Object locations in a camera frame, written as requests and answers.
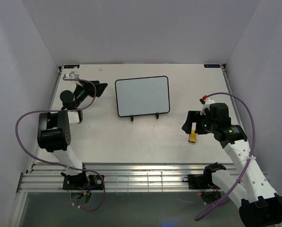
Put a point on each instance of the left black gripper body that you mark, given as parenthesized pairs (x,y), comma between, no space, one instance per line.
(82,92)

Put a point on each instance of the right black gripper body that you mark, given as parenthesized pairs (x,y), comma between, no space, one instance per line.
(207,124)

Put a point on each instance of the yellow bone-shaped eraser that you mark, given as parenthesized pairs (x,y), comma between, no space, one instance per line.
(192,137)

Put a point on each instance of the small black-framed whiteboard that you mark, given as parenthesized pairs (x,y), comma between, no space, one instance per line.
(142,96)

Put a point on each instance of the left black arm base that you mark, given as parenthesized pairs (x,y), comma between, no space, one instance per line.
(82,182)

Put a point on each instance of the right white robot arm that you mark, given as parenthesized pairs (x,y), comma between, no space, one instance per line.
(258,203)

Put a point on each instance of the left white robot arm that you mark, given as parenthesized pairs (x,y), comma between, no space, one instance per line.
(54,133)

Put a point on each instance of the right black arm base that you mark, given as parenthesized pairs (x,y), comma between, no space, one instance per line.
(199,181)

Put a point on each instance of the left blue table label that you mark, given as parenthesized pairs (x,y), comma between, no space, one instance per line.
(71,66)

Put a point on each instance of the blue table label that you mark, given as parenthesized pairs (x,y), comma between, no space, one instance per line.
(212,66)
(71,66)

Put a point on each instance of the right blue table label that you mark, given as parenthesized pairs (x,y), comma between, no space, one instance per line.
(212,66)

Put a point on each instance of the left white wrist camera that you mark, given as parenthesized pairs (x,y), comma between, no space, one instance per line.
(72,77)

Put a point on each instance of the wire whiteboard easel stand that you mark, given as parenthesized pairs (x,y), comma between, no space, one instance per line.
(141,116)

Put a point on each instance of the aluminium extrusion rail frame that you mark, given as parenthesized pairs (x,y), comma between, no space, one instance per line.
(118,177)

